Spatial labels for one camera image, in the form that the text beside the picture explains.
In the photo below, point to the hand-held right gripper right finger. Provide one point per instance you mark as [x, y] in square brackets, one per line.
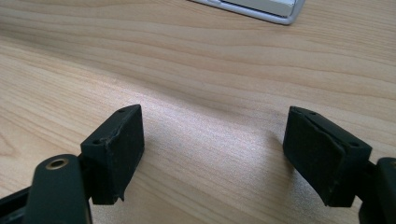
[323, 158]

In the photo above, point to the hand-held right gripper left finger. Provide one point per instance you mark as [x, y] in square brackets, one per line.
[116, 158]

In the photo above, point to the white flat device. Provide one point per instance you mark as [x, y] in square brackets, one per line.
[264, 9]

